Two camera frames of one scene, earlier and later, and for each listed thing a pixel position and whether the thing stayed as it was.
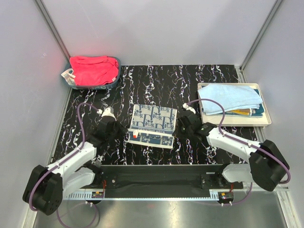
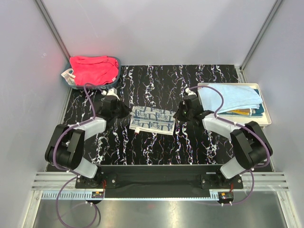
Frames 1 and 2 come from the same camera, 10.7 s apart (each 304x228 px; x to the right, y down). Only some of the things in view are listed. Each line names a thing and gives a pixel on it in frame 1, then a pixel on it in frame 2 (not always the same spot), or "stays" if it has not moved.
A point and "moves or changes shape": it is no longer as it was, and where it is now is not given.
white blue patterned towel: x=153 y=126 moves or changes shape
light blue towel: x=230 y=97 stays
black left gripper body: x=117 y=133 -> x=120 y=112
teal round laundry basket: x=104 y=86 stays
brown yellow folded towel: x=246 y=111 stays
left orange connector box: x=99 y=194 stays
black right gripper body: x=183 y=132 -> x=183 y=114
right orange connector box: x=225 y=196 stays
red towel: x=94 y=70 stays
